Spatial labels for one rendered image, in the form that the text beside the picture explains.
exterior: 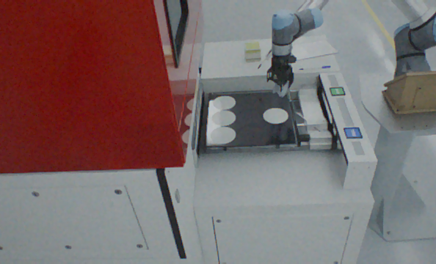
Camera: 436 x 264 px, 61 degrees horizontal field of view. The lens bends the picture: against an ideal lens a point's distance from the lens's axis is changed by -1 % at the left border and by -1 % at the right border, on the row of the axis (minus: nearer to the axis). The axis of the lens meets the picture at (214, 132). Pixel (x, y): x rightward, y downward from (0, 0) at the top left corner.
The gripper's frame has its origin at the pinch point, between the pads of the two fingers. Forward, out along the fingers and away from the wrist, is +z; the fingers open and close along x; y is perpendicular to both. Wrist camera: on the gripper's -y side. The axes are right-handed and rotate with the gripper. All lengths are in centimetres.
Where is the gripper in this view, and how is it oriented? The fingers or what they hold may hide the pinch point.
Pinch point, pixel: (282, 93)
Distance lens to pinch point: 156.5
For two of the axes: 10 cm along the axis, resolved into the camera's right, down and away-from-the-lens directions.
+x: 8.4, 3.0, -4.6
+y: -5.4, 5.8, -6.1
